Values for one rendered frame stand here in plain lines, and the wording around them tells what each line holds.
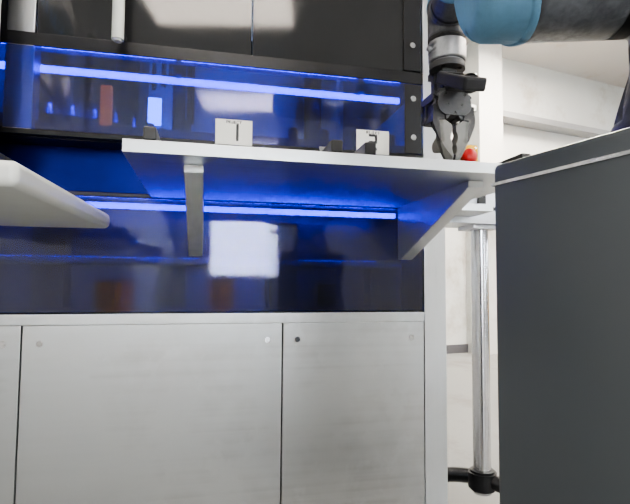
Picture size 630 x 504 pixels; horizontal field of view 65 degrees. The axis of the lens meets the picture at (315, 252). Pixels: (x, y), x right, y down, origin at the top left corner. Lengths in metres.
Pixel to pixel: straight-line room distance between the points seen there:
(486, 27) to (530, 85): 5.65
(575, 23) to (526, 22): 0.04
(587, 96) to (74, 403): 6.34
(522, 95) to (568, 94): 0.72
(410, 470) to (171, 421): 0.58
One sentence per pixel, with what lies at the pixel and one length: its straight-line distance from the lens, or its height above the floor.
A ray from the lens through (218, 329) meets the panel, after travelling 1.15.
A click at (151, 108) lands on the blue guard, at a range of 1.22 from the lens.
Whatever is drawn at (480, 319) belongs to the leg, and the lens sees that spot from 1.52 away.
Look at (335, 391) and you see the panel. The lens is 1.22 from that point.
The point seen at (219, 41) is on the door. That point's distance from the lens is 1.29.
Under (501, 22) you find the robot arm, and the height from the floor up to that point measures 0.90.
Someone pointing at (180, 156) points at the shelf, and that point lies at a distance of 0.78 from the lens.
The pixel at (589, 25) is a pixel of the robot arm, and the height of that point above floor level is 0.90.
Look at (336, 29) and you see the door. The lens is 1.35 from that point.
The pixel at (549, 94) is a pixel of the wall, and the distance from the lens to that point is 6.34.
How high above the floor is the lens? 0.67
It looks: 3 degrees up
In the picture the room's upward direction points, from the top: straight up
